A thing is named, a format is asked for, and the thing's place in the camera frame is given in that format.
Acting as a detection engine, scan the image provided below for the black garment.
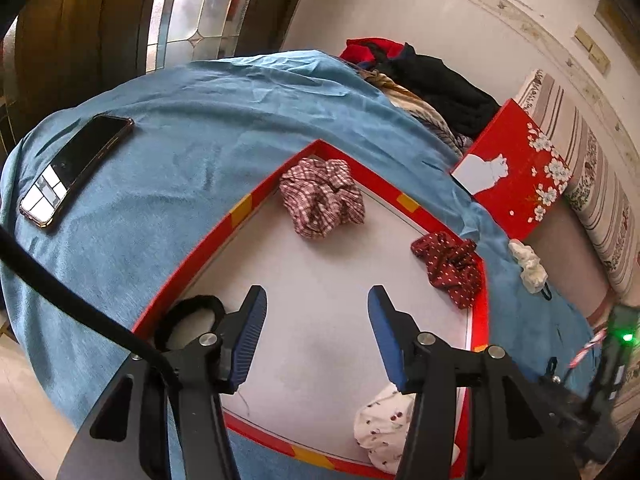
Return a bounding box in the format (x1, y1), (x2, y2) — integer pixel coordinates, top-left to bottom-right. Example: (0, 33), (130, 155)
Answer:
(370, 42), (502, 138)

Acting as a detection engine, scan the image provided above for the white speckled scrunchie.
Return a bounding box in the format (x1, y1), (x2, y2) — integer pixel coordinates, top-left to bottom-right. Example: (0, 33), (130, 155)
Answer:
(508, 239), (549, 293)

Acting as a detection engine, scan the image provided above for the red box lid with cat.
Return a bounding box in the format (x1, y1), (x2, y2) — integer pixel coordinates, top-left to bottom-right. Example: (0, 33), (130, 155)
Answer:
(450, 99), (573, 241)

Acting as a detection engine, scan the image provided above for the blue blanket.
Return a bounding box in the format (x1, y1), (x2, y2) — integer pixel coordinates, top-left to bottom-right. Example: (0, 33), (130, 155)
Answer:
(0, 50), (608, 480)

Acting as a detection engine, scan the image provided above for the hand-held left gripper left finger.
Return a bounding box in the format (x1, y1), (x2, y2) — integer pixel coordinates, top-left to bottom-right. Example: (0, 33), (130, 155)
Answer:
(55, 285), (269, 480)

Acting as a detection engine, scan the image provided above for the black smartphone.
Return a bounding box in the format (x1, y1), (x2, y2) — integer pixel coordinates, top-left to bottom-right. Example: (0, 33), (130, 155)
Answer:
(19, 114), (136, 231)

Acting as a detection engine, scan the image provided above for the red plaid scrunchie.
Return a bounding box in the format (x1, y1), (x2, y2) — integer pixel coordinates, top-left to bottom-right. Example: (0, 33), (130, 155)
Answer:
(278, 157), (367, 240)

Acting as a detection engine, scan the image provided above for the striped floral pillow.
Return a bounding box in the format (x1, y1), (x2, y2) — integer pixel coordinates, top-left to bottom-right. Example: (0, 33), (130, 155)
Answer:
(515, 69), (640, 301)

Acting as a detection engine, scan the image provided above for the taupe mattress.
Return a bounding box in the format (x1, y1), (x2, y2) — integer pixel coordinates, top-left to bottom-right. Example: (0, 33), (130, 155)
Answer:
(527, 202), (618, 323)

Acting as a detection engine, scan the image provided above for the red garment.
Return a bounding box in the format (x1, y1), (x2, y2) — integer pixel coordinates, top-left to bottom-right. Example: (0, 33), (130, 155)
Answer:
(340, 37), (406, 66)

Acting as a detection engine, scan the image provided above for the tan patterned cloth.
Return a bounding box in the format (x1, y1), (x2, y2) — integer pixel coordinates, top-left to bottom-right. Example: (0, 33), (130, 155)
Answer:
(357, 70), (467, 155)

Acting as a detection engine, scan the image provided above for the dark red polka dot scrunchie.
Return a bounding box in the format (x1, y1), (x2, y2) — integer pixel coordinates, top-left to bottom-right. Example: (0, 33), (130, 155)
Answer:
(411, 232), (485, 310)

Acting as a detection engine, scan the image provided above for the white cherry print scrunchie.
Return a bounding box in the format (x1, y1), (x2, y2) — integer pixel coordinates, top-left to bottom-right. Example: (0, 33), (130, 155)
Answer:
(353, 384), (461, 475)

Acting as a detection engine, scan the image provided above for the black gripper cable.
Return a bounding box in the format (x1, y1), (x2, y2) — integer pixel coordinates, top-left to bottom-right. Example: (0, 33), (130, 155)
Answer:
(0, 225), (185, 411)

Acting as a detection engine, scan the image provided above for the black hair tie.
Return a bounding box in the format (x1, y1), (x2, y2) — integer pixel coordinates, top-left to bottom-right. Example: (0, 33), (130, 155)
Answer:
(152, 295), (228, 353)

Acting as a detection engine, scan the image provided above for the stained glass window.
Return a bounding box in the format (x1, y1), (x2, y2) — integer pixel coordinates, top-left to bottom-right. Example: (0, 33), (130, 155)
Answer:
(145, 0), (266, 73)

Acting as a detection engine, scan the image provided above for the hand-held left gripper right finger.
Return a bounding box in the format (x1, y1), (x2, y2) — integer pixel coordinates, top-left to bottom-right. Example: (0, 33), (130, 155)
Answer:
(367, 285), (581, 480)

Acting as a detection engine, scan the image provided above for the wooden door frame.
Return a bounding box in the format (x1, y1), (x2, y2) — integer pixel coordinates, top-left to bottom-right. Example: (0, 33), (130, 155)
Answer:
(0, 0), (166, 156)

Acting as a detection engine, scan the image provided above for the red box tray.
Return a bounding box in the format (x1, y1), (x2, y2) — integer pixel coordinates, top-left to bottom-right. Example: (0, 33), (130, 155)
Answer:
(131, 139), (491, 480)

